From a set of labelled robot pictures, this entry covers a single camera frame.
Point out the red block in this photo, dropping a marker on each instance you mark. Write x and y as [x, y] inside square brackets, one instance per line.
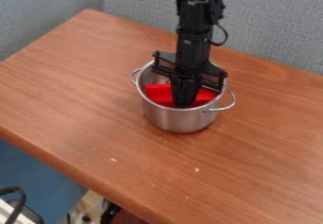
[159, 93]

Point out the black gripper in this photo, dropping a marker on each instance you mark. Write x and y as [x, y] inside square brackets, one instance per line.
[189, 68]

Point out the black object under table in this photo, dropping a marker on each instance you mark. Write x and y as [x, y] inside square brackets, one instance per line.
[110, 214]

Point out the black chair frame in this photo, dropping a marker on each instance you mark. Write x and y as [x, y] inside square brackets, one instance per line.
[14, 210]

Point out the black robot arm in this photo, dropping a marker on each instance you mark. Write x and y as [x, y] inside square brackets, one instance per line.
[199, 15]

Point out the metal pot with handles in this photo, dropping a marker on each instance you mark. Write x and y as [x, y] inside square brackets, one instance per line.
[175, 119]

